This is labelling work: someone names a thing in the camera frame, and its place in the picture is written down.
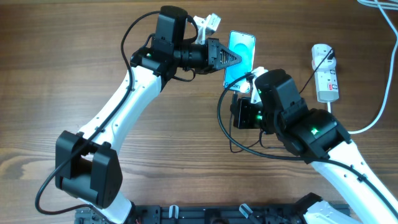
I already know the black camera cable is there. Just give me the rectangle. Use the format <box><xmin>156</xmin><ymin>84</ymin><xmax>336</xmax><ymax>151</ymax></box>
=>
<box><xmin>216</xmin><ymin>72</ymin><xmax>398</xmax><ymax>218</ymax></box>
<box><xmin>34</xmin><ymin>10</ymin><xmax>162</xmax><ymax>216</ymax></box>

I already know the white power strip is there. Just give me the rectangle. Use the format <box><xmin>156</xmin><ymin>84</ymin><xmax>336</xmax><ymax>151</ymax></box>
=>
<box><xmin>312</xmin><ymin>44</ymin><xmax>339</xmax><ymax>103</ymax></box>

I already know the black right camera cable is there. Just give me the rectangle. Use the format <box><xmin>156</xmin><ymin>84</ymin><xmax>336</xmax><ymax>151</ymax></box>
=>
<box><xmin>216</xmin><ymin>72</ymin><xmax>398</xmax><ymax>218</ymax></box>

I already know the black charger cable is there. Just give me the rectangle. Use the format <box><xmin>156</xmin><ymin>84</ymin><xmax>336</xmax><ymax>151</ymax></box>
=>
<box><xmin>228</xmin><ymin>47</ymin><xmax>336</xmax><ymax>154</ymax></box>

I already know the teal screen smartphone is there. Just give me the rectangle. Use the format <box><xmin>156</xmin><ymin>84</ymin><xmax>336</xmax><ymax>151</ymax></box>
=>
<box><xmin>223</xmin><ymin>30</ymin><xmax>257</xmax><ymax>94</ymax></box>

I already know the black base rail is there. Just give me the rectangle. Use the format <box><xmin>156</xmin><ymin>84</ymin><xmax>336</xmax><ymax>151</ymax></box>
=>
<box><xmin>74</xmin><ymin>203</ymin><xmax>352</xmax><ymax>224</ymax></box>

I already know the white power strip cord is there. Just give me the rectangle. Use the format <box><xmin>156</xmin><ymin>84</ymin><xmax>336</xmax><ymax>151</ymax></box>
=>
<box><xmin>326</xmin><ymin>0</ymin><xmax>398</xmax><ymax>135</ymax></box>

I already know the black left camera cable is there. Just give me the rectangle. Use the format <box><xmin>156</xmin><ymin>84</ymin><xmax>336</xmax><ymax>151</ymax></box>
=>
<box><xmin>34</xmin><ymin>10</ymin><xmax>162</xmax><ymax>216</ymax></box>

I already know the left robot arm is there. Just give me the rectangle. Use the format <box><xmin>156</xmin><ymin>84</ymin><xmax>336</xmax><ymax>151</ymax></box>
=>
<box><xmin>55</xmin><ymin>6</ymin><xmax>242</xmax><ymax>223</ymax></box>

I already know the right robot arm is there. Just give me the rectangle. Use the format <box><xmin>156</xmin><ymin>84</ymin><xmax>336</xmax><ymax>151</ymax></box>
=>
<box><xmin>231</xmin><ymin>67</ymin><xmax>397</xmax><ymax>223</ymax></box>

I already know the white cables top corner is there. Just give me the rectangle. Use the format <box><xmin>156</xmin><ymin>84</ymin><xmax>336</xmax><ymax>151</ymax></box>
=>
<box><xmin>356</xmin><ymin>0</ymin><xmax>398</xmax><ymax>11</ymax></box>

